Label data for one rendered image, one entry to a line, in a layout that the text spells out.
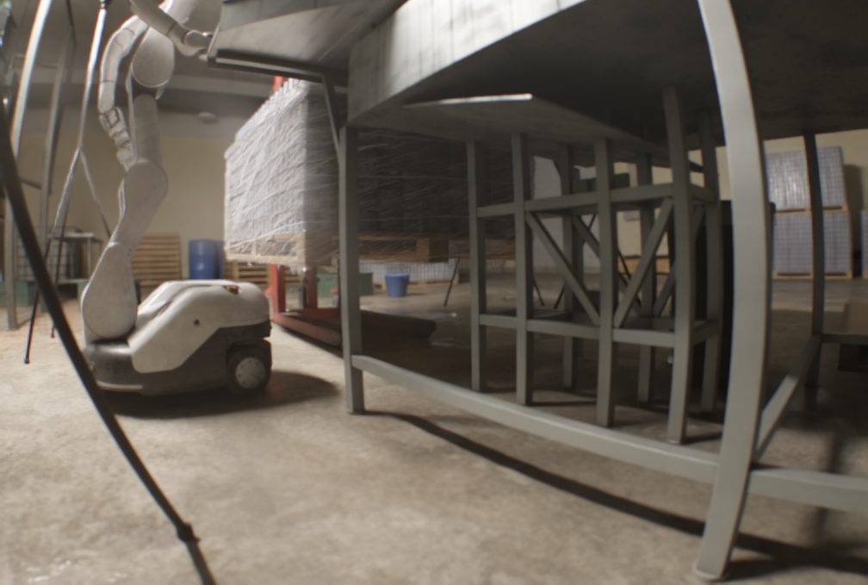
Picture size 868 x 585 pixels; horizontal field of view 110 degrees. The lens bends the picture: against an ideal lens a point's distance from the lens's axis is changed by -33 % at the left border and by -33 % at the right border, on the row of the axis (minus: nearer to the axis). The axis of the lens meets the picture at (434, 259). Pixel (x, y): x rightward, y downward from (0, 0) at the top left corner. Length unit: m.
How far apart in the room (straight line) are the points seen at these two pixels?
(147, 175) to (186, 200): 9.04
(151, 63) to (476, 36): 1.14
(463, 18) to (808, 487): 0.92
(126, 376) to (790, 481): 1.44
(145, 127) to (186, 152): 9.15
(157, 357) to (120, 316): 0.20
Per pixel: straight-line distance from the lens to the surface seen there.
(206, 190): 10.65
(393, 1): 1.17
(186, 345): 1.38
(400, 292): 5.21
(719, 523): 0.64
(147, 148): 1.60
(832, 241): 8.03
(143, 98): 1.65
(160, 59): 1.67
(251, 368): 1.47
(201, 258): 9.25
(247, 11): 1.32
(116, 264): 1.49
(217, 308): 1.40
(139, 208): 1.52
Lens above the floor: 0.43
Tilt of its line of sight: level
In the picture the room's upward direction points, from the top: 1 degrees counter-clockwise
